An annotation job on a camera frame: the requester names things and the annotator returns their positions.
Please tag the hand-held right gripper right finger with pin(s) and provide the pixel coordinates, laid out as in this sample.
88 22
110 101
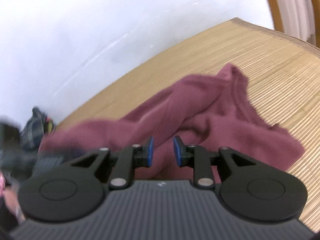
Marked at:
178 152

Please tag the person's left forearm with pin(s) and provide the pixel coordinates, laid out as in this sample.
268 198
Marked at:
13 202

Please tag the wooden door frame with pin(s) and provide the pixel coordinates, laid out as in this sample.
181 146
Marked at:
273 5

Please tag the white curtain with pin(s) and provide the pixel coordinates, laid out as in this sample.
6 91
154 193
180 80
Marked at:
295 5

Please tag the maroon printed long-sleeve shirt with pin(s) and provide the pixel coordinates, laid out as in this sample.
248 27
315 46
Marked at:
200 110

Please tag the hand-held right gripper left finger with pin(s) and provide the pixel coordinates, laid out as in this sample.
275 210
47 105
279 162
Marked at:
150 152

